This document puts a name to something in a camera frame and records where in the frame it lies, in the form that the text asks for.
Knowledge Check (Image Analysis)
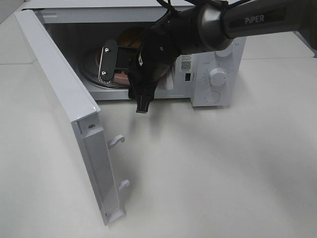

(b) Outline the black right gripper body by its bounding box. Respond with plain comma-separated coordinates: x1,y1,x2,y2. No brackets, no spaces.
128,57,173,99

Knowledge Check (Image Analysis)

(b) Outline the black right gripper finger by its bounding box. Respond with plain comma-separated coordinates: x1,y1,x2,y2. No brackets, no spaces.
136,93,152,114

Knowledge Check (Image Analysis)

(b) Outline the pink round plate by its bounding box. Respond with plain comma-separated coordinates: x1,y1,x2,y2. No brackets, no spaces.
96,49,130,86

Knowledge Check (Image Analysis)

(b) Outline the burger with bun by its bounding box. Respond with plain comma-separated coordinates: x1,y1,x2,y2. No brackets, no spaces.
117,27,145,48

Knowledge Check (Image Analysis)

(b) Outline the white microwave door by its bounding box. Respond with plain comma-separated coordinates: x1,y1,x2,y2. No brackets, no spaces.
15,10,129,225

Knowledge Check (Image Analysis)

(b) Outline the round door release button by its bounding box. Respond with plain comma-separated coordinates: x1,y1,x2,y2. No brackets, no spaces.
205,91,220,104

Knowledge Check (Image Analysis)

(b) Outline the white timer knob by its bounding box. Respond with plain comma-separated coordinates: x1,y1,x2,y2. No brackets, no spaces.
209,68,227,87

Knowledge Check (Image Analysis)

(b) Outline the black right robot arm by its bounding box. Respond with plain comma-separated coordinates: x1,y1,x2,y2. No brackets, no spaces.
128,0,317,113

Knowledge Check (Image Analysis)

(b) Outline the glass microwave turntable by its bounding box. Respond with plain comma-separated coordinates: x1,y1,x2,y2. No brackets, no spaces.
78,47,174,89

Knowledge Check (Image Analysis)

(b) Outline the white microwave oven body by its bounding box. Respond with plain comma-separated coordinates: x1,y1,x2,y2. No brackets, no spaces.
15,0,246,111

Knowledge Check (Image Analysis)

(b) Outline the upper white power knob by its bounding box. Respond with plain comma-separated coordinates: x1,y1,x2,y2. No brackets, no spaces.
215,44,233,58

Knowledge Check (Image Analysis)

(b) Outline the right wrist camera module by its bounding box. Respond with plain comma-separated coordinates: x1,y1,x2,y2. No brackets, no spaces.
98,39,138,84

